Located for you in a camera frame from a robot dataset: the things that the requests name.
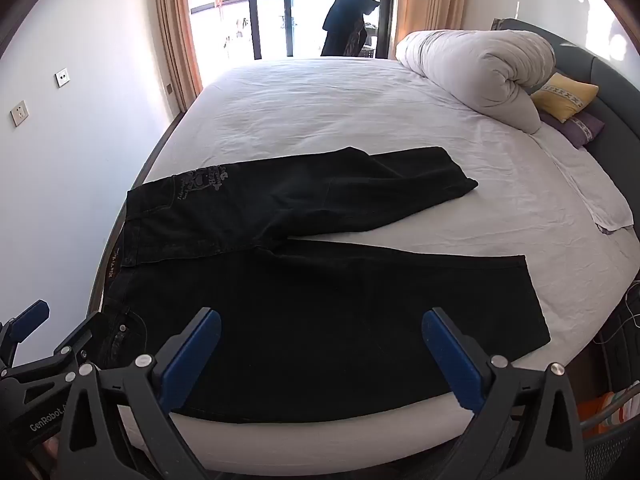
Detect sliding glass door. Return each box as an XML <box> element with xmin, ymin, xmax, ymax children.
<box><xmin>185</xmin><ymin>0</ymin><xmax>396</xmax><ymax>61</ymax></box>

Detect white cable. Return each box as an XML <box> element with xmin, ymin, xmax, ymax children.
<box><xmin>592</xmin><ymin>280</ymin><xmax>640</xmax><ymax>346</ymax></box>

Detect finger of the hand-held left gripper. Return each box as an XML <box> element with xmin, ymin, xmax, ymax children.
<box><xmin>0</xmin><ymin>300</ymin><xmax>51</xmax><ymax>366</ymax></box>
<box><xmin>0</xmin><ymin>311</ymin><xmax>103</xmax><ymax>401</ymax></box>

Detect black pants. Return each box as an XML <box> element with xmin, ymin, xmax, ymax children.
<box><xmin>97</xmin><ymin>146</ymin><xmax>552</xmax><ymax>423</ymax></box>

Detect purple patterned pillow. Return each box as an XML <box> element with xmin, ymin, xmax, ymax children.
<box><xmin>539</xmin><ymin>110</ymin><xmax>606</xmax><ymax>150</ymax></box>

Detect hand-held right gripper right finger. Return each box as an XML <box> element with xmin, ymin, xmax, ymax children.
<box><xmin>421</xmin><ymin>307</ymin><xmax>588</xmax><ymax>480</ymax></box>

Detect rolled white duvet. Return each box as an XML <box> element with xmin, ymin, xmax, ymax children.
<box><xmin>396</xmin><ymin>29</ymin><xmax>557</xmax><ymax>135</ymax></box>

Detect black mesh basket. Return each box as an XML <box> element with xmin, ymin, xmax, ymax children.
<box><xmin>580</xmin><ymin>395</ymin><xmax>640</xmax><ymax>480</ymax></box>

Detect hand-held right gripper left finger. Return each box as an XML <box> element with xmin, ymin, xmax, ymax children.
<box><xmin>55</xmin><ymin>307</ymin><xmax>223</xmax><ymax>480</ymax></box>

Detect bed with white sheet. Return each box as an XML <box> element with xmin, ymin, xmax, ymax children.
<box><xmin>87</xmin><ymin>55</ymin><xmax>640</xmax><ymax>476</ymax></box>

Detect grey padded headboard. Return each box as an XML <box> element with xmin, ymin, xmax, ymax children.
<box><xmin>492</xmin><ymin>17</ymin><xmax>640</xmax><ymax>171</ymax></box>

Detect yellow patterned pillow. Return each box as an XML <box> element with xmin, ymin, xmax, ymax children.
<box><xmin>530</xmin><ymin>72</ymin><xmax>600</xmax><ymax>123</ymax></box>

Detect white cloth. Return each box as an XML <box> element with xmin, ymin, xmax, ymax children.
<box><xmin>537</xmin><ymin>132</ymin><xmax>635</xmax><ymax>235</ymax></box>

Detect dark hanging clothing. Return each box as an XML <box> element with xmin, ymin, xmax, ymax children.
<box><xmin>320</xmin><ymin>0</ymin><xmax>381</xmax><ymax>58</ymax></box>

